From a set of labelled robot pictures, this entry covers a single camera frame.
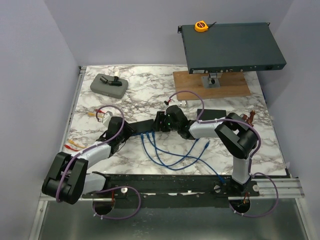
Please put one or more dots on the wooden board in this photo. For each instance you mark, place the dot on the wooden board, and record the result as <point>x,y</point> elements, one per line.
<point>191,86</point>

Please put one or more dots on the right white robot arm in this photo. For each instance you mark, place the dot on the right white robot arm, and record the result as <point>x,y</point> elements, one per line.
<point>239,137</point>

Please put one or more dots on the yellow tape measure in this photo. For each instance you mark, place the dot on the yellow tape measure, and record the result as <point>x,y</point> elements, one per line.
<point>202,26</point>

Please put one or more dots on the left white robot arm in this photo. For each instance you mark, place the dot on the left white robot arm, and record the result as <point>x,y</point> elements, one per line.
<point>67,175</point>

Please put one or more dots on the grey metal stand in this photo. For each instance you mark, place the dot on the grey metal stand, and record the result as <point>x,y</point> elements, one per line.
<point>211,80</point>

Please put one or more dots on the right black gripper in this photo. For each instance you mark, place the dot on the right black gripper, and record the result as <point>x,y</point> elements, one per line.
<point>161,116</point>

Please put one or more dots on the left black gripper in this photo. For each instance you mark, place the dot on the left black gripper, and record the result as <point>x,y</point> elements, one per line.
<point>129,131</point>

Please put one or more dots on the grey case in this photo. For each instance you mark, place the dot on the grey case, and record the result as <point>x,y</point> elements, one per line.
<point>116,92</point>

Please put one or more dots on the black TP-Link network switch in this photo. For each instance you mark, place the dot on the black TP-Link network switch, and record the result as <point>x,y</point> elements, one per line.
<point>211,114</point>

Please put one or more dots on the dark green rack unit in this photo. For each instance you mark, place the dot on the dark green rack unit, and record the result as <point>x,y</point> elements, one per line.
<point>231,47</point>

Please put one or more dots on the black T-shaped fitting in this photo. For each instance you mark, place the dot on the black T-shaped fitting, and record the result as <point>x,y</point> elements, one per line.
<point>114,82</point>

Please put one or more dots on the red-brown handle tool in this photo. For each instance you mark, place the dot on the red-brown handle tool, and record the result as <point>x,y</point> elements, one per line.
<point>248,118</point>

